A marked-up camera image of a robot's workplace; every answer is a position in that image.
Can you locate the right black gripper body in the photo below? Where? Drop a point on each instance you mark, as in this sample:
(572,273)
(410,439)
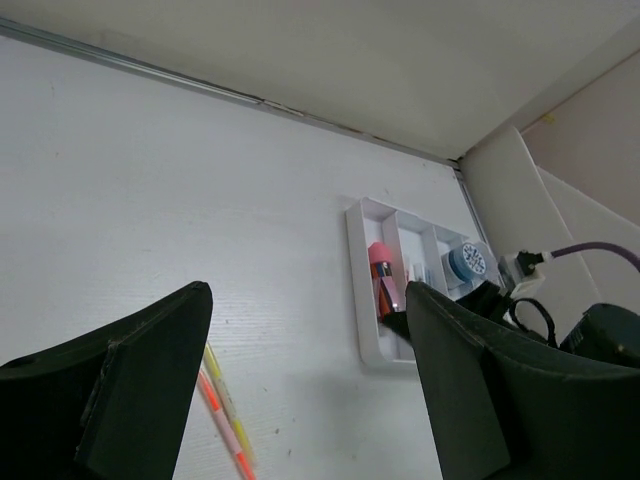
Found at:
(606,332)

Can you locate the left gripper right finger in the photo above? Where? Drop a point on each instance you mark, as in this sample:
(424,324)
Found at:
(504,406)

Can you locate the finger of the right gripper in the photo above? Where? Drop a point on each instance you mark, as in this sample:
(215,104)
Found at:
(397,322)

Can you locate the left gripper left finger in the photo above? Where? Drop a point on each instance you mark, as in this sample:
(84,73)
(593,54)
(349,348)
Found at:
(109,404)

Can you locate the pink capped marker case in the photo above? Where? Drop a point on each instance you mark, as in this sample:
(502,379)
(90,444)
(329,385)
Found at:
(384,286)

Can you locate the blue patterned round tin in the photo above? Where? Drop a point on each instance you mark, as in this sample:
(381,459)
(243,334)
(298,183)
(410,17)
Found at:
(467,263)

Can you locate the long yellow highlighter pen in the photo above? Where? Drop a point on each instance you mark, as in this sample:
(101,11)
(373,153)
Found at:
(218,382)

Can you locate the orange highlighter pen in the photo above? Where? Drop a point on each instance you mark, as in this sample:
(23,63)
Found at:
(224,427)

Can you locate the white divided organizer tray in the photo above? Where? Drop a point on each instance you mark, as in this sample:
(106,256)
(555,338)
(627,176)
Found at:
(408,236)

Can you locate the white folded cardboard panel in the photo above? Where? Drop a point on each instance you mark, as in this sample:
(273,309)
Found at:
(521,206)

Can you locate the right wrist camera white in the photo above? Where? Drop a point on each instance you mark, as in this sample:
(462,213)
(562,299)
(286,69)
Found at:
(520,273)

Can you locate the aluminium side rail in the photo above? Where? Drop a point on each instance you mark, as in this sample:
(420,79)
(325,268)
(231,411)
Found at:
(83,51)

